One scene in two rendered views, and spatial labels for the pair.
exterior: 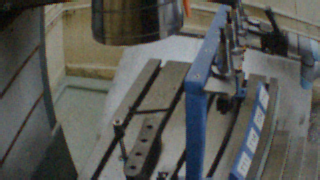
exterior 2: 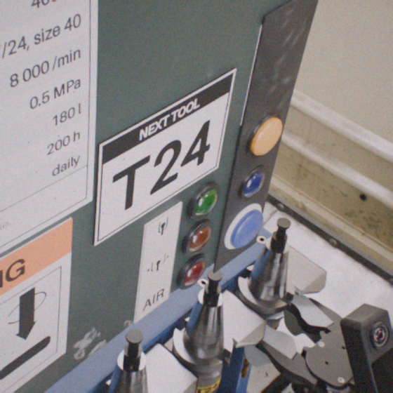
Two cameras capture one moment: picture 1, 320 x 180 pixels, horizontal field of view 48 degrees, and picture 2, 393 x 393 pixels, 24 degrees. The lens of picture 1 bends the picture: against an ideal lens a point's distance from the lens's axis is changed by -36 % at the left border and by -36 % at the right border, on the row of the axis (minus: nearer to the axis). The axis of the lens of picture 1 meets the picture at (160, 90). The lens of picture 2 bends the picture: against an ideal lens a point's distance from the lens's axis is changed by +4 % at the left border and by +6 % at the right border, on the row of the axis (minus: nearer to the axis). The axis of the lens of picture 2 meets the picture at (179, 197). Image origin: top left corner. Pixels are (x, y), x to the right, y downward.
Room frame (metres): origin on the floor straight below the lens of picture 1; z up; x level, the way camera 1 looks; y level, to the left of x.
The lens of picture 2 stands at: (0.55, -0.35, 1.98)
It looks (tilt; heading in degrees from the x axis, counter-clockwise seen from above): 43 degrees down; 18
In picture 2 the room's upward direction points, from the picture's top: 8 degrees clockwise
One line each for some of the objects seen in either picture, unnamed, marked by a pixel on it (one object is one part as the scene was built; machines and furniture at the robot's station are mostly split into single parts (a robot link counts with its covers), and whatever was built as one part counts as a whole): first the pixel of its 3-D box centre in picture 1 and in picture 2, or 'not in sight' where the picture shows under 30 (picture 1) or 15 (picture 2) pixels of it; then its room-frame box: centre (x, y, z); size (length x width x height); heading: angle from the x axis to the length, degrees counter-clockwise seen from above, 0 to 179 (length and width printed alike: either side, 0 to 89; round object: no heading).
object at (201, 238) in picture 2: not in sight; (198, 238); (0.92, -0.25, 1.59); 0.02 x 0.01 x 0.02; 159
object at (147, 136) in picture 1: (142, 156); not in sight; (1.01, 0.06, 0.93); 0.26 x 0.05 x 0.06; 164
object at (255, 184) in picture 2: not in sight; (252, 183); (0.97, -0.27, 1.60); 0.02 x 0.01 x 0.02; 159
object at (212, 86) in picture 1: (221, 87); not in sight; (0.87, -0.12, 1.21); 0.07 x 0.05 x 0.01; 69
